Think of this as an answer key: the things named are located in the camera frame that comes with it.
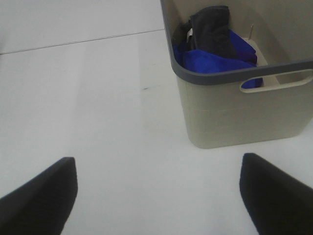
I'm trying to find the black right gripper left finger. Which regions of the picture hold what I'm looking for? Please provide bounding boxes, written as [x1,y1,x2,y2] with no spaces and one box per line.
[0,157,78,235]

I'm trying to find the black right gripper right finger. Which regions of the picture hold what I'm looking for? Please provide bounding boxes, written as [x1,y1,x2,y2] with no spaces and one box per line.
[239,153,313,235]

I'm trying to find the blue towel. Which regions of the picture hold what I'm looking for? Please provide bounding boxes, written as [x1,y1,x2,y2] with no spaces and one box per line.
[173,29,264,89]

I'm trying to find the beige bin with grey rim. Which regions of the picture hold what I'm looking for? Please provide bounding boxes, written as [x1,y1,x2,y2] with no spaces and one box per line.
[161,0,313,148]

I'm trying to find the dark grey towel in bin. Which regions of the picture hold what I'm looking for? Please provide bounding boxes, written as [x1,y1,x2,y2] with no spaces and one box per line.
[173,5,237,61]

